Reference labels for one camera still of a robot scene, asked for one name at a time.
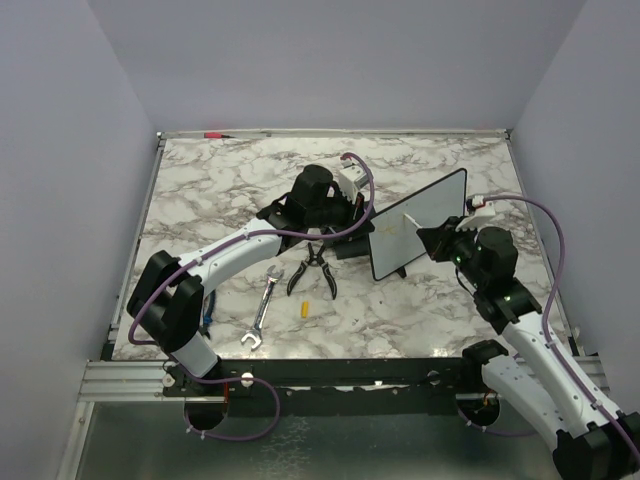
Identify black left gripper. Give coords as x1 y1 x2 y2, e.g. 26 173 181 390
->
307 186 376 242

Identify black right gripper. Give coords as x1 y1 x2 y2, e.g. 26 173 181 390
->
420 215 486 289

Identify white marker pen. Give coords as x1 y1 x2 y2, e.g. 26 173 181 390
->
403 213 424 230

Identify black framed whiteboard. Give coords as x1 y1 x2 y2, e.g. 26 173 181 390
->
368 168 467 281

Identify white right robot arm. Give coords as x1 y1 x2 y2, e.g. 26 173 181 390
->
416 217 639 479

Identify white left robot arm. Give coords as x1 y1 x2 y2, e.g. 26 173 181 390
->
126 153 375 395

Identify silver open-end wrench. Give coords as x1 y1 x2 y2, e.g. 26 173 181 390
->
241 265 284 351

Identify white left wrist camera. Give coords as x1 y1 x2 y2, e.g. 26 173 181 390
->
338 165 369 196

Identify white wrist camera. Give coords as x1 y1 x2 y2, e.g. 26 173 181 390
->
338 165 369 196
455 195 496 232

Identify black handled pliers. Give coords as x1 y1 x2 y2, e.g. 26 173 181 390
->
286 241 339 302

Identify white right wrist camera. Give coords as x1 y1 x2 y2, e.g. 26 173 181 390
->
455 195 496 232

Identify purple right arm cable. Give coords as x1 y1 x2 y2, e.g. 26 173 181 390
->
482 194 640 476

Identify black front mounting rail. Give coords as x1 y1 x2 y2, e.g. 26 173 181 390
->
102 344 521 419

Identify red marker on rail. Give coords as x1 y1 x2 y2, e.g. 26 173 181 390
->
203 132 235 139

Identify blue handled cutters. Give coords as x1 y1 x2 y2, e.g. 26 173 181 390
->
199 290 216 339

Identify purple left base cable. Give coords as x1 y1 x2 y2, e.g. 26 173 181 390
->
184 373 282 442

